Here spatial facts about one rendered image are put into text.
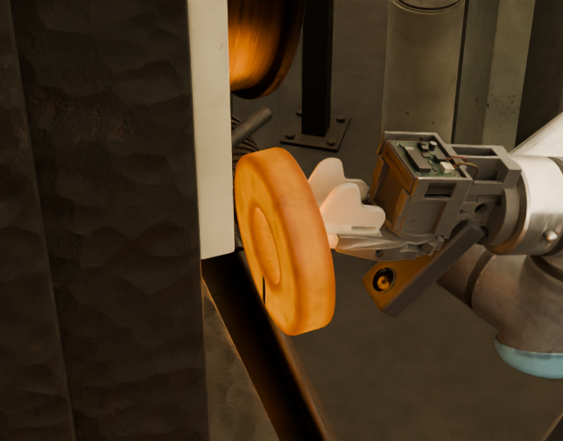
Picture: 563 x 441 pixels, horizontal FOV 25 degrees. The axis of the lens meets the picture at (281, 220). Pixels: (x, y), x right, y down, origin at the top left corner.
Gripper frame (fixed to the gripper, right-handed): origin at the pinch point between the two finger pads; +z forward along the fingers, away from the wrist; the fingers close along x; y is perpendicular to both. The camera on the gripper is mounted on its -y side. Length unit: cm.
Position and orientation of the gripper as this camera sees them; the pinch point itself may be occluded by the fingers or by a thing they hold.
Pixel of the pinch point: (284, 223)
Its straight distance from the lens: 104.9
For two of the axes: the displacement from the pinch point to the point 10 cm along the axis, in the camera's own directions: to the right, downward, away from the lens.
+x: 3.4, 6.0, -7.2
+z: -9.0, 0.0, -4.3
